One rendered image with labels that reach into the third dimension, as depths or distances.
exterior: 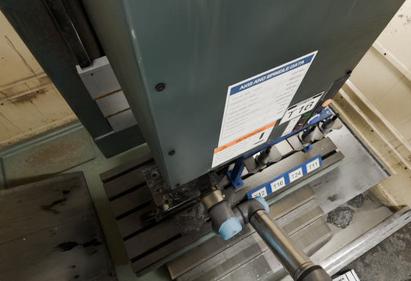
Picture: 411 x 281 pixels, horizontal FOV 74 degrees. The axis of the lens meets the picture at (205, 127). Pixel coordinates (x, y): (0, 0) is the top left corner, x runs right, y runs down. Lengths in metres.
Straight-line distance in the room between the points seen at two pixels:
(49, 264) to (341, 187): 1.57
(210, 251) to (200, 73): 1.25
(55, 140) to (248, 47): 1.82
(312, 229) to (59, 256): 1.31
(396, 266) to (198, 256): 1.66
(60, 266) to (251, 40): 1.49
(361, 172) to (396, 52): 0.68
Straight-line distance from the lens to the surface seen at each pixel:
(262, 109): 0.52
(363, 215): 1.89
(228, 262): 1.52
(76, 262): 1.66
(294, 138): 1.23
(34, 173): 2.03
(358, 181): 1.78
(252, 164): 1.13
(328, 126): 1.27
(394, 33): 1.46
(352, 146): 1.81
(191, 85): 0.34
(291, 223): 1.62
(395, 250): 2.73
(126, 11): 0.24
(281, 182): 1.44
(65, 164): 1.97
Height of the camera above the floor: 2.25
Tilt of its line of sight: 61 degrees down
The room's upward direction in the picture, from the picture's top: 4 degrees clockwise
